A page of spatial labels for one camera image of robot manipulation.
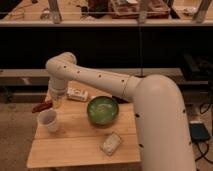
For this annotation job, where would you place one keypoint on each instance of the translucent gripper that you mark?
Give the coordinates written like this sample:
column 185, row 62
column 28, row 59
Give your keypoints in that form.
column 56, row 97

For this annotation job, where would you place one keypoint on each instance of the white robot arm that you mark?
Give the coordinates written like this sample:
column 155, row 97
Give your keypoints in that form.
column 162, row 128

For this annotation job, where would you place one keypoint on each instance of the white ceramic cup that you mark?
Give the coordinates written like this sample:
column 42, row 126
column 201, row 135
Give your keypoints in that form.
column 48, row 119

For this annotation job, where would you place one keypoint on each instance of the white food box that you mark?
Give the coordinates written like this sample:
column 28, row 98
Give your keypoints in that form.
column 77, row 94

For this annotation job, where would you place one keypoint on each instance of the green bowl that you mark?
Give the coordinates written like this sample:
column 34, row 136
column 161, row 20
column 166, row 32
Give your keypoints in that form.
column 102, row 110

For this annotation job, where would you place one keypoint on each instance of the wooden table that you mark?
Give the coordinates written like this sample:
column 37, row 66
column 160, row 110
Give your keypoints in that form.
column 77, row 142

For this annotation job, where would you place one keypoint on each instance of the wrapped snack packet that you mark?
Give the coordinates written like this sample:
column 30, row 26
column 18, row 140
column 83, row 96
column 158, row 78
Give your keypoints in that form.
column 111, row 143

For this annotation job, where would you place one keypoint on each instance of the background wooden workbench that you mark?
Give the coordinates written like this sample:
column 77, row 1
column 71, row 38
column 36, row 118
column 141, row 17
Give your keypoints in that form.
column 95, row 13

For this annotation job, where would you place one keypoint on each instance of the wicker basket on bench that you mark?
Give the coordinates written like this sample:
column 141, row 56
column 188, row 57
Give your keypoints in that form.
column 130, row 9

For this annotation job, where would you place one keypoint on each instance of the black power adapter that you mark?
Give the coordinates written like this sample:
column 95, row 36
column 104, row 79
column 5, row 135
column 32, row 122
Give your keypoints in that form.
column 198, row 132

